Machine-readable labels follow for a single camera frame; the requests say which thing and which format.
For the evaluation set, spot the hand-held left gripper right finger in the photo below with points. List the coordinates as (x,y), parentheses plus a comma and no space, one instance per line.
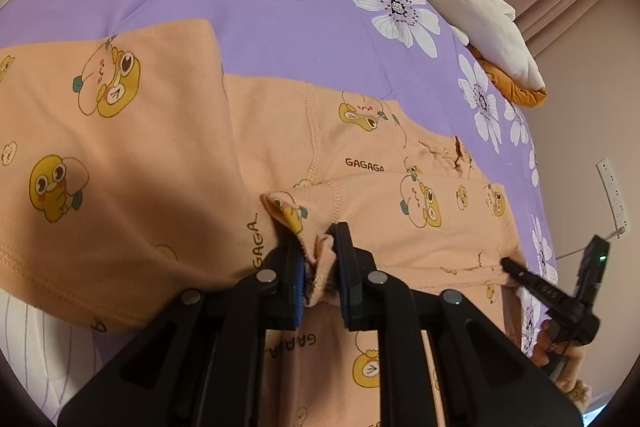
(342,282)

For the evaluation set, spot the purple floral bed sheet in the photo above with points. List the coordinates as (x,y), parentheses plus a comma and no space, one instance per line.
(300,32)

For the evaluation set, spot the orange cartoon print garment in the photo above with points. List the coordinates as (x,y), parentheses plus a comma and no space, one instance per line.
(165,142)

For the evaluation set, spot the person's right forearm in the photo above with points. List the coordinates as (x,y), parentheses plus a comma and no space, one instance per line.
(572,382)

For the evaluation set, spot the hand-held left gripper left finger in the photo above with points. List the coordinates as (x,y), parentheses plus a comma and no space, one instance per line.
(298,292)

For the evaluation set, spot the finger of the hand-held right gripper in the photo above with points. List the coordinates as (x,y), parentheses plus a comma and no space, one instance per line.
(527,281)

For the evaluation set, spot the person's right hand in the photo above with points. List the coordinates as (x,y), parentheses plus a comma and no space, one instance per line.
(545,339)

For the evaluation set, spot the white power strip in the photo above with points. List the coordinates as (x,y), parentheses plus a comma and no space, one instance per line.
(612,197)

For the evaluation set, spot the white and orange plush blanket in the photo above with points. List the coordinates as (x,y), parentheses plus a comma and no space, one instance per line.
(470,7)

